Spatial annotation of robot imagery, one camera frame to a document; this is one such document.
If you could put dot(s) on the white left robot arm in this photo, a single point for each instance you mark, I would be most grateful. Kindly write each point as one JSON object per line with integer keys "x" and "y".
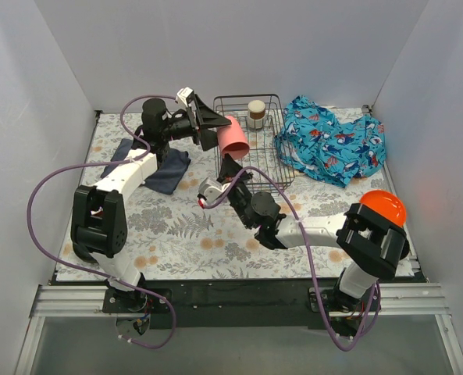
{"x": 98, "y": 225}

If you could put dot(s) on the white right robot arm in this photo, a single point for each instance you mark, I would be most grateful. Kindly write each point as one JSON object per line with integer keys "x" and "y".
{"x": 371, "y": 232}

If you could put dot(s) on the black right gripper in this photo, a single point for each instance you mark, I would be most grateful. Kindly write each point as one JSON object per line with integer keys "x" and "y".
{"x": 229, "y": 183}

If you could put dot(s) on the floral patterned table mat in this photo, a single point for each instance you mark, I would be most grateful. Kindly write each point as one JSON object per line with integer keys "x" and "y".
{"x": 171, "y": 237}

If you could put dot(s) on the aluminium frame rail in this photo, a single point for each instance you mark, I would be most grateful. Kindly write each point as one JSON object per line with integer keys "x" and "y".
{"x": 408, "y": 299}

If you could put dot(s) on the steel cup brown band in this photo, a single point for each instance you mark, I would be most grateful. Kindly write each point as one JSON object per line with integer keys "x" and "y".
{"x": 256, "y": 114}

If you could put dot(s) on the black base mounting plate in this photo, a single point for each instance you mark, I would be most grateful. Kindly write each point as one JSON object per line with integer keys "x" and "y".
{"x": 238, "y": 303}

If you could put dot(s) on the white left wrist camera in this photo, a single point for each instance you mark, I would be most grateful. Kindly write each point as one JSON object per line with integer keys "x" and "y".
{"x": 184, "y": 96}

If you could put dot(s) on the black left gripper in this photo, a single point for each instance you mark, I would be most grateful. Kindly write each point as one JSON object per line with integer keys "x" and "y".
{"x": 194, "y": 125}

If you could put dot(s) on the blue fish print cloth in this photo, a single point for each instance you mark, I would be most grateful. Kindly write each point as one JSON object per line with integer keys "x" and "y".
{"x": 314, "y": 142}

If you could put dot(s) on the orange plastic plate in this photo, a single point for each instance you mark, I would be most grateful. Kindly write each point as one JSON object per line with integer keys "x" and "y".
{"x": 387, "y": 205}

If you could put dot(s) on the pink plastic cup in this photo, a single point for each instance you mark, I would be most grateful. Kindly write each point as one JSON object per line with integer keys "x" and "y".
{"x": 232, "y": 140}

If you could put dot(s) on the dark blue folded towel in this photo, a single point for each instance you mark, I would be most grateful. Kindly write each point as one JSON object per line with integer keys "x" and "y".
{"x": 168, "y": 175}

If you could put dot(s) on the black wire dish rack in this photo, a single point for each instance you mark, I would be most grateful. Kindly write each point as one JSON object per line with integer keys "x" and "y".
{"x": 264, "y": 154}

